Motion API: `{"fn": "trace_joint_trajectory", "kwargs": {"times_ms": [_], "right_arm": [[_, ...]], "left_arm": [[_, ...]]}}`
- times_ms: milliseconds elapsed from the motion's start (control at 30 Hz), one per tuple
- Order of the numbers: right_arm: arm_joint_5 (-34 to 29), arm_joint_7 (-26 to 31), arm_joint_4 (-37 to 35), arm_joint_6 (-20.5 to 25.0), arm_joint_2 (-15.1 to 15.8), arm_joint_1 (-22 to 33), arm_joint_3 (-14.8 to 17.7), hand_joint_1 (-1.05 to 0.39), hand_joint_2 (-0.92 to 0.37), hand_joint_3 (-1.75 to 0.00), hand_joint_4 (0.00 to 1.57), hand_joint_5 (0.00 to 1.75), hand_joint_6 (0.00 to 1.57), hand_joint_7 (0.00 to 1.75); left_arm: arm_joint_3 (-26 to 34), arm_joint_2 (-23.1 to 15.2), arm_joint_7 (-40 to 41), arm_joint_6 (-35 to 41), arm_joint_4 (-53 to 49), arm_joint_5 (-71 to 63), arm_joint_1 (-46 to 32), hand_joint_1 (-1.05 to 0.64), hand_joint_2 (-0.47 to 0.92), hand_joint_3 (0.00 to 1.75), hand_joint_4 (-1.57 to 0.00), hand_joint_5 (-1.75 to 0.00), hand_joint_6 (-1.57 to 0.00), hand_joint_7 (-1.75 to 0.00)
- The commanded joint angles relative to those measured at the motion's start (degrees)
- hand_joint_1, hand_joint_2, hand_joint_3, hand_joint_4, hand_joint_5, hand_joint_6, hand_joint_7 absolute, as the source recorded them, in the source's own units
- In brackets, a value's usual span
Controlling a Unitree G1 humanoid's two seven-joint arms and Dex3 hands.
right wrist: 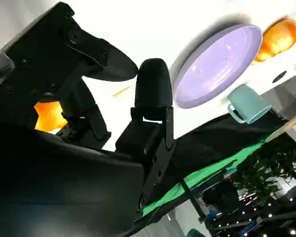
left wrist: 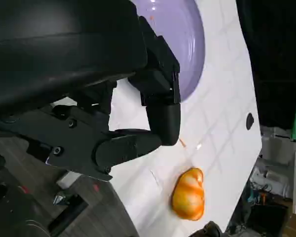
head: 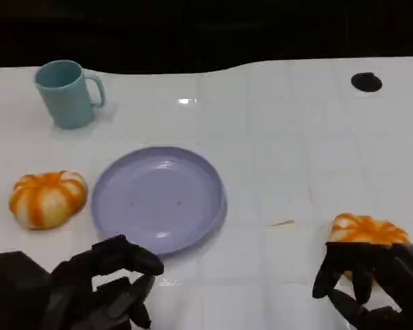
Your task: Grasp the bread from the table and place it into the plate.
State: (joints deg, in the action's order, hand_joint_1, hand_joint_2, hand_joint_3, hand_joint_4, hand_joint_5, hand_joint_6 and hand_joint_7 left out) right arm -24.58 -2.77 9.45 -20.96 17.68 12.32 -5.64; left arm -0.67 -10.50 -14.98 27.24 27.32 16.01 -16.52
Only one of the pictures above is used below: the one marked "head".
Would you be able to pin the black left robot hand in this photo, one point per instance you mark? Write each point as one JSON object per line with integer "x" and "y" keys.
{"x": 72, "y": 295}

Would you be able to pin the black round table grommet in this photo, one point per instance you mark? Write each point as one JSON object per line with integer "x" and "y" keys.
{"x": 365, "y": 82}

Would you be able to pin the orange and white bread roll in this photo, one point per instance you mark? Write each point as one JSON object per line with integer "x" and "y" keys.
{"x": 365, "y": 230}
{"x": 46, "y": 201}

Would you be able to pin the pale green mug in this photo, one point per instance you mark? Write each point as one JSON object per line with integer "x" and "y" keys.
{"x": 67, "y": 99}

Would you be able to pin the lilac plate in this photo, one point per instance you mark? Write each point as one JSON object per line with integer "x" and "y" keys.
{"x": 158, "y": 199}

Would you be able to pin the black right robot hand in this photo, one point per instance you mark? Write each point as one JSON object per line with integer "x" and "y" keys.
{"x": 402, "y": 275}

